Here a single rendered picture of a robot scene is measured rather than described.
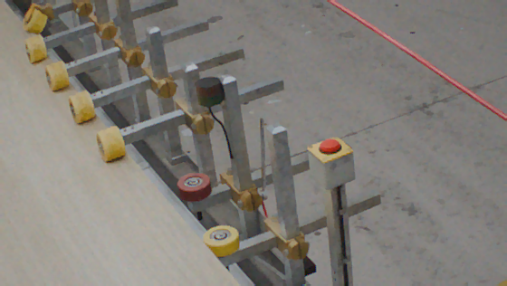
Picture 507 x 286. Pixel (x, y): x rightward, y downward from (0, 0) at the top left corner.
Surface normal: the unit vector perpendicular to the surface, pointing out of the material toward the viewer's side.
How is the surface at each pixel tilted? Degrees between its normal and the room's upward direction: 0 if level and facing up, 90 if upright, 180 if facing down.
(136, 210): 0
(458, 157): 0
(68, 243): 0
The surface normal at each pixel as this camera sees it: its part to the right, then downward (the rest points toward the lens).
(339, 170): 0.41, 0.41
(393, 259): -0.15, -0.85
